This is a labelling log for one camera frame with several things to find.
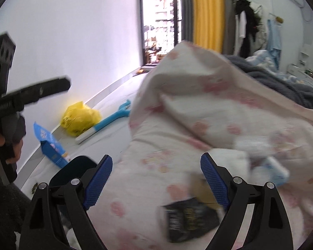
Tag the blue and white tissue packet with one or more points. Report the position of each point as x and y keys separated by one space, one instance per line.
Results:
x=275 y=170

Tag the person's left forearm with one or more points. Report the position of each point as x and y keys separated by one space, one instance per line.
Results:
x=2 y=213

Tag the blue patterned bedding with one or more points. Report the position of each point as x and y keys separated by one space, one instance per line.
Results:
x=281 y=67

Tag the hanging dark and white clothes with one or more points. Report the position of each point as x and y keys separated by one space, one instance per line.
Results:
x=250 y=28

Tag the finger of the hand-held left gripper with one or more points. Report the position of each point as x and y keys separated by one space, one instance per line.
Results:
x=47 y=88

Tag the grey curtain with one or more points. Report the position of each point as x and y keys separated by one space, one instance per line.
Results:
x=186 y=7

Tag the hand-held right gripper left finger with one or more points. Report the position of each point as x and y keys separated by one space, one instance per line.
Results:
x=97 y=185

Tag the pink printed blanket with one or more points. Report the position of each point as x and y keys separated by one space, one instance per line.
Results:
x=187 y=125

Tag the blue cardboard box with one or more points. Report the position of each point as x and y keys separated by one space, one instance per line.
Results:
x=50 y=148

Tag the yellow curtain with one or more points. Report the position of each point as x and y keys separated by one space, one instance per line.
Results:
x=207 y=13

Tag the light blue hanging garment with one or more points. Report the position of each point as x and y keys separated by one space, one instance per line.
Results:
x=274 y=44

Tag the balcony glass door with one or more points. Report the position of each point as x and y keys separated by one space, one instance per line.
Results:
x=160 y=20

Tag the yellow plastic bag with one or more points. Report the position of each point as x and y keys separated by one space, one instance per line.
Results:
x=78 y=119

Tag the black snack packet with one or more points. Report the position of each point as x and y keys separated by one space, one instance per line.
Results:
x=190 y=218

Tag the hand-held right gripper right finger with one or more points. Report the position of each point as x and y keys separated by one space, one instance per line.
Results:
x=214 y=185

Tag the grey blanket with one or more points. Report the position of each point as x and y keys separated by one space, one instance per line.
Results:
x=284 y=83

